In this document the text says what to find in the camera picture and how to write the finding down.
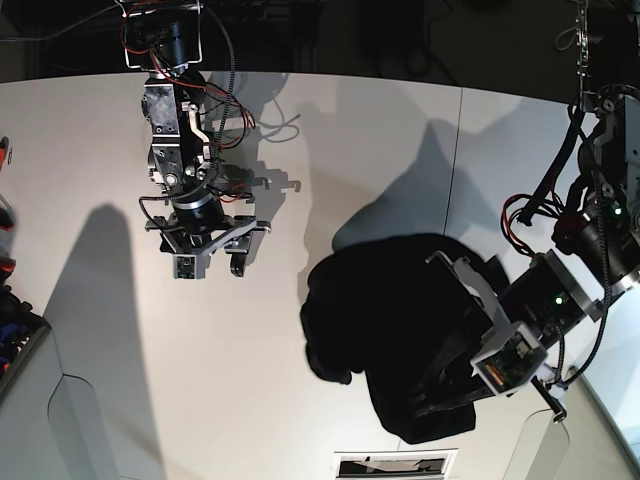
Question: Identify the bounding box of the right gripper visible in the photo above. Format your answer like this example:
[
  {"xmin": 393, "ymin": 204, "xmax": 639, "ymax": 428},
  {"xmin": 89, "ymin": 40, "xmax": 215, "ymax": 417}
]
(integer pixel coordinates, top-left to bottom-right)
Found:
[{"xmin": 144, "ymin": 192, "xmax": 271, "ymax": 278}]

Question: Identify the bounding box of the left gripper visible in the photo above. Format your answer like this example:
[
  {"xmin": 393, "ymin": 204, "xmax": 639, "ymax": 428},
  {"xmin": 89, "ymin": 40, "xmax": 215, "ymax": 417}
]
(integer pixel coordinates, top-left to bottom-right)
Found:
[{"xmin": 408, "ymin": 250, "xmax": 603, "ymax": 424}]

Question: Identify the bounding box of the black t-shirt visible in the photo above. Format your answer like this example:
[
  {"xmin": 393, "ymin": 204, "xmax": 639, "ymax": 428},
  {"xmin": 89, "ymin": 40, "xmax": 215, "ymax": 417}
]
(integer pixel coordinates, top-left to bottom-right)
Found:
[{"xmin": 300, "ymin": 234, "xmax": 509, "ymax": 444}]

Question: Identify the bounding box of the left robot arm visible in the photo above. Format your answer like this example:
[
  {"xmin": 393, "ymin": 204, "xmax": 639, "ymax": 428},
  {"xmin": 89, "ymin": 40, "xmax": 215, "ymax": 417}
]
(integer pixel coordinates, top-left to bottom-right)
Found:
[{"xmin": 411, "ymin": 1, "xmax": 639, "ymax": 421}]

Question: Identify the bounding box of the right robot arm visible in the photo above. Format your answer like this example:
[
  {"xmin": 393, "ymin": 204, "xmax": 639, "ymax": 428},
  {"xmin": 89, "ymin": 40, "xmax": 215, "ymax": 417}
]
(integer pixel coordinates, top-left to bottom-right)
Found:
[{"xmin": 119, "ymin": 1, "xmax": 271, "ymax": 280}]

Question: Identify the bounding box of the white label card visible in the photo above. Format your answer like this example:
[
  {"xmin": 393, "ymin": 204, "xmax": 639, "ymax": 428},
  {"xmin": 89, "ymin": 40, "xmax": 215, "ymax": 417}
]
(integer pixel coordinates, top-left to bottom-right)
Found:
[{"xmin": 333, "ymin": 449, "xmax": 458, "ymax": 480}]

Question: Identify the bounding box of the bin of colourful clothes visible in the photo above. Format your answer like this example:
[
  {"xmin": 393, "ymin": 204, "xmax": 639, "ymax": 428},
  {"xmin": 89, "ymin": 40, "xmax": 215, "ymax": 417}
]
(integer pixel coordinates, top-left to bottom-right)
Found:
[{"xmin": 1, "ymin": 255, "xmax": 51, "ymax": 401}]

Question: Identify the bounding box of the red and black tool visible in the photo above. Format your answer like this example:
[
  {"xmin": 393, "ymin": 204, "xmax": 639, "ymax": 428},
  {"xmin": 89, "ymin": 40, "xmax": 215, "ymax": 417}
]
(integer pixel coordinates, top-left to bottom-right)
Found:
[{"xmin": 0, "ymin": 136, "xmax": 12, "ymax": 169}]

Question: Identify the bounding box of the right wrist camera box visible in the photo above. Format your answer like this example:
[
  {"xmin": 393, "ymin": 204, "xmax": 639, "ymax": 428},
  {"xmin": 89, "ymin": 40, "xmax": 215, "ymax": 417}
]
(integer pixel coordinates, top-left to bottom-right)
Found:
[{"xmin": 172, "ymin": 254, "xmax": 207, "ymax": 280}]

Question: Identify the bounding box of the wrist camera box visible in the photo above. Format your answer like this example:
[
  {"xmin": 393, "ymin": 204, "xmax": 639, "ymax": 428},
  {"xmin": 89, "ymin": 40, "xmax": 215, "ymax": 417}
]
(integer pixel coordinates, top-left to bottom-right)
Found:
[
  {"xmin": 470, "ymin": 322, "xmax": 547, "ymax": 396},
  {"xmin": 172, "ymin": 254, "xmax": 207, "ymax": 280}
]

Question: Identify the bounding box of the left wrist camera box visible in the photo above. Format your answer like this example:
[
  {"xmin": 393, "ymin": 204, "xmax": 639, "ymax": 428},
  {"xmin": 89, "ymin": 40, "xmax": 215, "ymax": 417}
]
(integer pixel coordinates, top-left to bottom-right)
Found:
[{"xmin": 470, "ymin": 322, "xmax": 547, "ymax": 396}]

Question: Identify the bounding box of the grey base plate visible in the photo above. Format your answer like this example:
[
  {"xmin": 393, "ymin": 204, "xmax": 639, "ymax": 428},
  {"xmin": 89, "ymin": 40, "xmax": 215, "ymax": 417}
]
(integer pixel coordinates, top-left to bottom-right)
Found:
[
  {"xmin": 1, "ymin": 330, "xmax": 120, "ymax": 479},
  {"xmin": 503, "ymin": 364, "xmax": 639, "ymax": 479}
]

